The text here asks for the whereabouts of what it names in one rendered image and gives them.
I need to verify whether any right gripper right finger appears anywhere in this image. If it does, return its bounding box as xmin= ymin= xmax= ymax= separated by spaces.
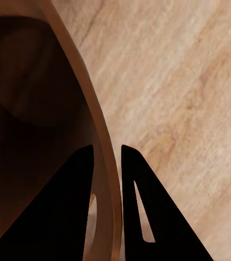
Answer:
xmin=121 ymin=145 xmax=213 ymax=261

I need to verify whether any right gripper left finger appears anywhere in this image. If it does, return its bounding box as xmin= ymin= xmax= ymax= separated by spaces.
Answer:
xmin=0 ymin=145 xmax=94 ymax=261

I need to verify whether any trash can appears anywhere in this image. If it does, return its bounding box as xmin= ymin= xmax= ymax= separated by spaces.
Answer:
xmin=0 ymin=0 xmax=123 ymax=261

